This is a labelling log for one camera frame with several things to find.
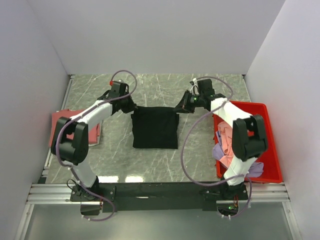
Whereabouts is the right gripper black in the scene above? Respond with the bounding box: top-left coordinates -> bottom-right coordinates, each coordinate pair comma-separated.
173,90 -> 204,114

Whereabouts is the black t-shirt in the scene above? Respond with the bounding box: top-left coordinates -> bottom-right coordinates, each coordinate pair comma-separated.
131,106 -> 180,150

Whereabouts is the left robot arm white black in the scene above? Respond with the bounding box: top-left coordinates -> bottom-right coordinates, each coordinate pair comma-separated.
51,80 -> 136,201

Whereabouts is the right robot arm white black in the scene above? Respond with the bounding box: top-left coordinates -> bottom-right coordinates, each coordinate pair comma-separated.
175,76 -> 268,200

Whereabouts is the folded red t-shirt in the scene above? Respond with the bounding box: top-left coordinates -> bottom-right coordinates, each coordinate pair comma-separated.
48,109 -> 102,147

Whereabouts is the pink garment in bin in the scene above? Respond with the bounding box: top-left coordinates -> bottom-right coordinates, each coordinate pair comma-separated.
217,121 -> 234,168

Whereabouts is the lavender garment in bin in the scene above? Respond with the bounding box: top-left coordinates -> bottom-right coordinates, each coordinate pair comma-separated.
212,131 -> 264,178

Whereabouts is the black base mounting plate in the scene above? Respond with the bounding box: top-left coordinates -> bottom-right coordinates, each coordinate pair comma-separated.
70,182 -> 249,213

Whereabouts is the red plastic bin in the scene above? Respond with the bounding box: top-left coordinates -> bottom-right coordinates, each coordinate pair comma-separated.
213,101 -> 284,183

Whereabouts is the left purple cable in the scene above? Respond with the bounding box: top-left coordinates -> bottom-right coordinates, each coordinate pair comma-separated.
55,69 -> 138,222

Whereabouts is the aluminium frame rail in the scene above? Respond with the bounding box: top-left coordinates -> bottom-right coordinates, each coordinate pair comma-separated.
26,182 -> 291,205

